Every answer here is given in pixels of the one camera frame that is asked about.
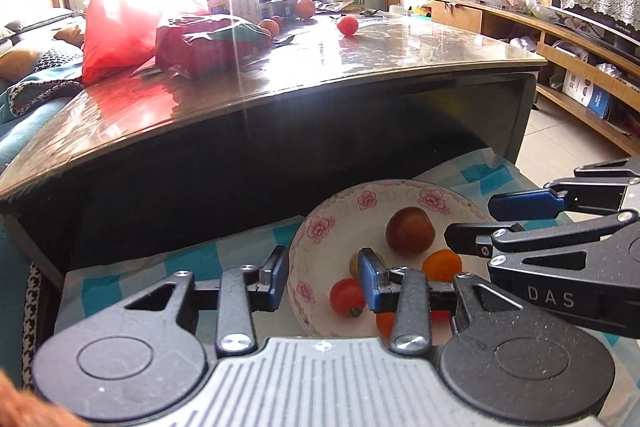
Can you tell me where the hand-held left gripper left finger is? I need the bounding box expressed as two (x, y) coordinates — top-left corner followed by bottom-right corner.
(119, 246), (292, 356)

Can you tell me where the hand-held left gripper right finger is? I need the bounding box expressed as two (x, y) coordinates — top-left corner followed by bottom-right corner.
(357, 248), (532, 357)

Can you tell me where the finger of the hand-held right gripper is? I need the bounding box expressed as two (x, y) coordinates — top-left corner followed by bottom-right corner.
(443, 211), (640, 257)
(487, 158), (640, 221)

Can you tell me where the brownish green round fruit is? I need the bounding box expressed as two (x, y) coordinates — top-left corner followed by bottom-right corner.
(348, 251), (387, 279)

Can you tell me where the small red tomato with stem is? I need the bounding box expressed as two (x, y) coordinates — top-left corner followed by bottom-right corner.
(329, 278), (367, 319)

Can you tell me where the small orange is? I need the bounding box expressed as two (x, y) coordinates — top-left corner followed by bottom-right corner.
(375, 312), (397, 339)

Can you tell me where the white floral rim plate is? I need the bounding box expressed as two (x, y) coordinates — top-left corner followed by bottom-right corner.
(287, 178), (501, 339)

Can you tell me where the large dark red tomato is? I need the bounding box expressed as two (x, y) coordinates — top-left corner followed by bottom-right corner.
(385, 206), (436, 255)

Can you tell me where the large orange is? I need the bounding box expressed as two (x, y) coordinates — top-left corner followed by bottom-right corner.
(421, 249), (463, 283)

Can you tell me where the blue white box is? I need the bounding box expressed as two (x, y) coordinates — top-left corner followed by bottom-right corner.
(582, 86), (613, 120)

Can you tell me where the blue white checkered tablecloth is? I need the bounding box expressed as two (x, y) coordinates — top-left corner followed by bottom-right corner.
(52, 146), (640, 427)

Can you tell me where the dark coffee table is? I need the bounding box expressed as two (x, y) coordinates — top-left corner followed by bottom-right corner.
(0, 4), (549, 275)

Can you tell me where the wooden media cabinet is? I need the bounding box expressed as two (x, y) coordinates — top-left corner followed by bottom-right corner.
(430, 0), (640, 158)

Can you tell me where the red snack package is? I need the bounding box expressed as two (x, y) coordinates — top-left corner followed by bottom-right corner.
(132, 13), (273, 80)

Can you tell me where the orange fuzzy cloth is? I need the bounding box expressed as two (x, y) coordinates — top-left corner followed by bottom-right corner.
(0, 369), (88, 427)

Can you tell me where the red plastic bag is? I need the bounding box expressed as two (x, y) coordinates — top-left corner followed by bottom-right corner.
(81, 0), (211, 85)

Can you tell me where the houndstooth patterned cushion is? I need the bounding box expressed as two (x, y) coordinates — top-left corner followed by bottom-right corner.
(7, 44), (86, 118)

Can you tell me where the tan cushion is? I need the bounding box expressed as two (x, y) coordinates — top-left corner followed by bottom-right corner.
(0, 47), (56, 82)

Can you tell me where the grey leather sofa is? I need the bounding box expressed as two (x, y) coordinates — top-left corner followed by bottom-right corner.
(0, 7), (76, 42)

